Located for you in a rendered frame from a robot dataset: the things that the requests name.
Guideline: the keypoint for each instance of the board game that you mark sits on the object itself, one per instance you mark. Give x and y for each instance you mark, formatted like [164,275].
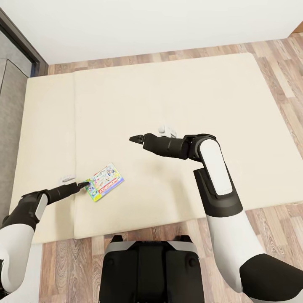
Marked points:
[103,182]

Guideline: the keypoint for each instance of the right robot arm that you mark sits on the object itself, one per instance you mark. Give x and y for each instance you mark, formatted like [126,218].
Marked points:
[238,254]

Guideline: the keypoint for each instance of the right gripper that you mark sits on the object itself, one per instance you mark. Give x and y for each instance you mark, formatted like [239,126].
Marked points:
[158,145]

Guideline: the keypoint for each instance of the bed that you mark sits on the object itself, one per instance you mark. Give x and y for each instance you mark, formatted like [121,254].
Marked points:
[80,122]

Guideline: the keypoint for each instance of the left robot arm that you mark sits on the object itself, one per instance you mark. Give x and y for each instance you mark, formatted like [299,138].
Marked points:
[18,230]

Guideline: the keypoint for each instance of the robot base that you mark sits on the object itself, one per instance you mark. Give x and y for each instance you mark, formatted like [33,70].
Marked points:
[151,272]

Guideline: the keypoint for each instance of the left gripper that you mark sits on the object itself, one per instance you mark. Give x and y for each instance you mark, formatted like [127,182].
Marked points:
[67,190]

